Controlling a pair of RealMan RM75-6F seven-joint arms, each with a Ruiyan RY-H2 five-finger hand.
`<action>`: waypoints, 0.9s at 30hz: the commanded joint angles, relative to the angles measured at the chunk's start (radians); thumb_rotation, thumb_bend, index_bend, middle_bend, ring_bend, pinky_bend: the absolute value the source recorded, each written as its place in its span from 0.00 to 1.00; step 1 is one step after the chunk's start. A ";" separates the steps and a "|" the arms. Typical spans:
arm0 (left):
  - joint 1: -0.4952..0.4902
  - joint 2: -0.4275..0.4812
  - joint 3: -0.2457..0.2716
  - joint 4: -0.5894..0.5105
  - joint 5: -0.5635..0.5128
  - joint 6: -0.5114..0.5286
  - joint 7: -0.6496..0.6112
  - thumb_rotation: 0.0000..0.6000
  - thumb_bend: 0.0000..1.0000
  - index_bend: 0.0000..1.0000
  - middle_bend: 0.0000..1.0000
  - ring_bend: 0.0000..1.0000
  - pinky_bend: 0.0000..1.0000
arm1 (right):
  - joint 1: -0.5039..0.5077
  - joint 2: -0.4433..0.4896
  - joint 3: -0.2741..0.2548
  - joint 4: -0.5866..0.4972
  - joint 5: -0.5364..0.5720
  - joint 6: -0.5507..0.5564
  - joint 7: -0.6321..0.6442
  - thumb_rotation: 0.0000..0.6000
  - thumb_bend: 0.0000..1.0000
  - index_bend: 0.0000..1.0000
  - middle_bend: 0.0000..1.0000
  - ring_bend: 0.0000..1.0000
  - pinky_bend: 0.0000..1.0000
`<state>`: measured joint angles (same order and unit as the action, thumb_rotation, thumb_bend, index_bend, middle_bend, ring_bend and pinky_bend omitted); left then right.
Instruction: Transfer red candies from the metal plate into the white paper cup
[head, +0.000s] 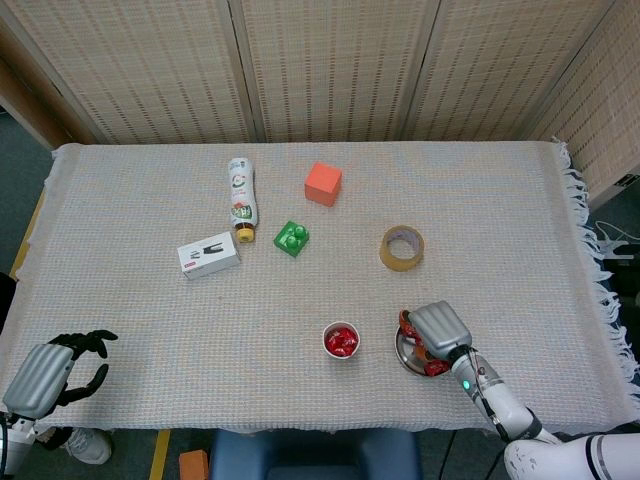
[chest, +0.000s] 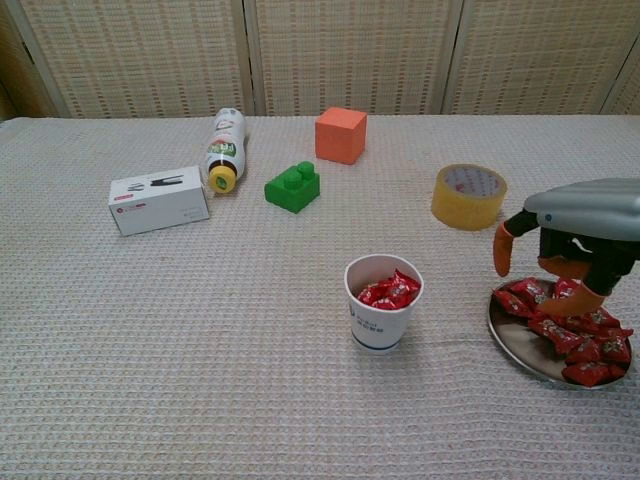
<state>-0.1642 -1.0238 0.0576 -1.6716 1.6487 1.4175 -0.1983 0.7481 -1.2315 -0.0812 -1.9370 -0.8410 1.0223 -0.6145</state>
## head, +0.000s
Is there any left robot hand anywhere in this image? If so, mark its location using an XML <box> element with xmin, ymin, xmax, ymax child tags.
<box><xmin>2</xmin><ymin>328</ymin><xmax>119</xmax><ymax>419</ymax></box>

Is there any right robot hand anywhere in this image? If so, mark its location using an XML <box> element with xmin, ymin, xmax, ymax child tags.
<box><xmin>398</xmin><ymin>300</ymin><xmax>475</xmax><ymax>364</ymax></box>

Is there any pile of red candies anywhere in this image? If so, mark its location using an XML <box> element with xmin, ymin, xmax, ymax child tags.
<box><xmin>413</xmin><ymin>339</ymin><xmax>450</xmax><ymax>378</ymax></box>

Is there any white paper cup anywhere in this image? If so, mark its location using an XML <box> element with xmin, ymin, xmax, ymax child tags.
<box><xmin>321</xmin><ymin>321</ymin><xmax>361</xmax><ymax>359</ymax></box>

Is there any oval steel plate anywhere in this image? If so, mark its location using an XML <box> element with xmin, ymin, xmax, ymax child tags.
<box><xmin>394</xmin><ymin>323</ymin><xmax>451</xmax><ymax>377</ymax></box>

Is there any yellow packing tape roll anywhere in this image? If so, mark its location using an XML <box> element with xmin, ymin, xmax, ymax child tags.
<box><xmin>378</xmin><ymin>225</ymin><xmax>427</xmax><ymax>273</ymax></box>

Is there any black bulky object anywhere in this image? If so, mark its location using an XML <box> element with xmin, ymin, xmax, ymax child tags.
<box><xmin>0</xmin><ymin>268</ymin><xmax>21</xmax><ymax>337</ymax></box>

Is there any white sneaker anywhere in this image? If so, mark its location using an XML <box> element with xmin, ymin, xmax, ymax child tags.
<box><xmin>64</xmin><ymin>428</ymin><xmax>114</xmax><ymax>465</ymax></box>

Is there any beige woven tablecloth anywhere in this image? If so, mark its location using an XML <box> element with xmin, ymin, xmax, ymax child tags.
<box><xmin>0</xmin><ymin>141</ymin><xmax>640</xmax><ymax>435</ymax></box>

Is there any green toy building block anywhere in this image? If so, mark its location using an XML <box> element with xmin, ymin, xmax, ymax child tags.
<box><xmin>272</xmin><ymin>220</ymin><xmax>311</xmax><ymax>259</ymax></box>

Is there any dark blue seat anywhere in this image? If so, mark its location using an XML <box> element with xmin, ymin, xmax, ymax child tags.
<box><xmin>208</xmin><ymin>428</ymin><xmax>424</xmax><ymax>480</ymax></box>

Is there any orange block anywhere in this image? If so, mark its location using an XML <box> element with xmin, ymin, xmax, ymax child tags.
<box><xmin>178</xmin><ymin>449</ymin><xmax>210</xmax><ymax>480</ymax></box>

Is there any orange foam cube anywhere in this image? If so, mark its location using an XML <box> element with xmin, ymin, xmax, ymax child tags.
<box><xmin>303</xmin><ymin>162</ymin><xmax>344</xmax><ymax>207</ymax></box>

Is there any white stand base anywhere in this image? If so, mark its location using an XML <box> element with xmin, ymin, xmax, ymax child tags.
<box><xmin>598</xmin><ymin>238</ymin><xmax>632</xmax><ymax>261</ymax></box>

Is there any white stapler box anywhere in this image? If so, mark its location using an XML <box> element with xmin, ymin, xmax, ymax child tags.
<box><xmin>176</xmin><ymin>231</ymin><xmax>242</xmax><ymax>281</ymax></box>

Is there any yellow capped drink bottle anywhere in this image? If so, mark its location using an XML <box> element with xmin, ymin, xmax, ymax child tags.
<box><xmin>227</xmin><ymin>157</ymin><xmax>260</xmax><ymax>245</ymax></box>

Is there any woven folding screen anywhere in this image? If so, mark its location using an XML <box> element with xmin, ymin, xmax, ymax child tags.
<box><xmin>0</xmin><ymin>0</ymin><xmax>640</xmax><ymax>211</ymax></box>

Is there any white cable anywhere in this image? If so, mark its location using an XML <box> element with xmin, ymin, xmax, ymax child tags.
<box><xmin>592</xmin><ymin>219</ymin><xmax>632</xmax><ymax>246</ymax></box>

